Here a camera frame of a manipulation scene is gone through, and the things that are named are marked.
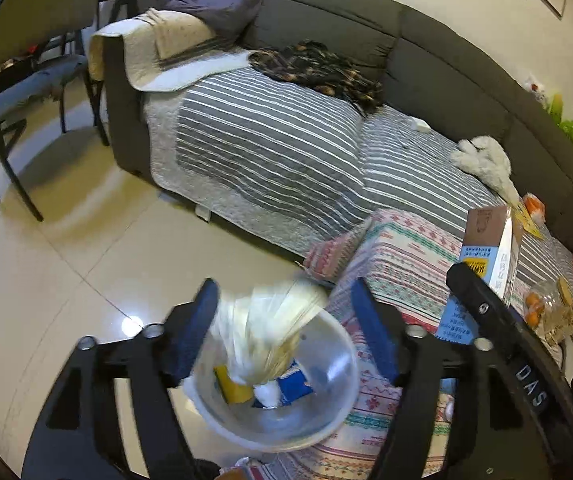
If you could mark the glass jar with wooden lid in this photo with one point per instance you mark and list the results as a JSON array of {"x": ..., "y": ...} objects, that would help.
[{"x": 551, "y": 305}]

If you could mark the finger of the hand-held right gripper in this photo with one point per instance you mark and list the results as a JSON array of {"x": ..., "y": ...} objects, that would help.
[{"x": 481, "y": 300}]

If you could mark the cream quilt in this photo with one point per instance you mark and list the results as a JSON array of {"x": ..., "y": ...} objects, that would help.
[{"x": 186, "y": 35}]

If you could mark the yellow green plush corn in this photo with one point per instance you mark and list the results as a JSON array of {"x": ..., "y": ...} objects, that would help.
[{"x": 555, "y": 104}]

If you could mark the green plush toy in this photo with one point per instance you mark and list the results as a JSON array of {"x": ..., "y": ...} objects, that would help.
[{"x": 569, "y": 130}]

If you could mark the white charger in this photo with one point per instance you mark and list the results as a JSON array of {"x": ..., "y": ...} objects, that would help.
[{"x": 420, "y": 125}]

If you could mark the grey striped blanket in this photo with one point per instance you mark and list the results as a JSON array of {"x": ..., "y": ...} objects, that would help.
[{"x": 266, "y": 150}]

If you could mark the purple grey cloth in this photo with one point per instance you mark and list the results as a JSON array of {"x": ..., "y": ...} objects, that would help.
[{"x": 216, "y": 0}]

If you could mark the yellow wrapper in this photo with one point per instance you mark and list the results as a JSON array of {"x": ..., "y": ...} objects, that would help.
[{"x": 231, "y": 387}]

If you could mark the blue snack packet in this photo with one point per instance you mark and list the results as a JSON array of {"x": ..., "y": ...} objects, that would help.
[{"x": 296, "y": 387}]

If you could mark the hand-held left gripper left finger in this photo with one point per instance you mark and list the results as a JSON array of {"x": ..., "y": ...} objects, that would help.
[{"x": 194, "y": 330}]

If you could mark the black frame chair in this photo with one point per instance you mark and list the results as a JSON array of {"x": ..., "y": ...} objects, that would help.
[{"x": 41, "y": 0}]

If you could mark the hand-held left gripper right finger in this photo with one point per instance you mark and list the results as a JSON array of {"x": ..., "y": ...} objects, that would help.
[{"x": 374, "y": 330}]

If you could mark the grey sofa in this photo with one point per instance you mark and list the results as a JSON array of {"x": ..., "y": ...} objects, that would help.
[{"x": 441, "y": 75}]

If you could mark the white plush dog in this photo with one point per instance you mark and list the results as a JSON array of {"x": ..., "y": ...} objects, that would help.
[{"x": 486, "y": 160}]

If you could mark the brown and blue carton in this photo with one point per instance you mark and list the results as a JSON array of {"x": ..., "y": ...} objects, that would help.
[{"x": 486, "y": 230}]

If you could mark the yellow book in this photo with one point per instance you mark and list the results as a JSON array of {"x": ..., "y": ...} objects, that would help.
[{"x": 529, "y": 224}]

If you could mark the orange plastic bag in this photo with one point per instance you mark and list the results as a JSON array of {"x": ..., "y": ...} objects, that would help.
[{"x": 535, "y": 206}]

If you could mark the person's left hand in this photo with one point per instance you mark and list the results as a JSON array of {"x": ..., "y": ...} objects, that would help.
[{"x": 235, "y": 475}]

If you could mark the orange fruit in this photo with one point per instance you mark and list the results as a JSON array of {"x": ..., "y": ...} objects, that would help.
[
  {"x": 534, "y": 319},
  {"x": 532, "y": 301}
]

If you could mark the plastic wrapper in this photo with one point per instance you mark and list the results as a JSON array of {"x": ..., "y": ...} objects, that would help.
[{"x": 266, "y": 320}]

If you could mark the dark plaid shirt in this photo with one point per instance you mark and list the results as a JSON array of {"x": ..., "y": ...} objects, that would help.
[{"x": 316, "y": 70}]

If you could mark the white round bin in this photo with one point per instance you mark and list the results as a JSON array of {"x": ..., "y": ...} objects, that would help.
[{"x": 329, "y": 360}]

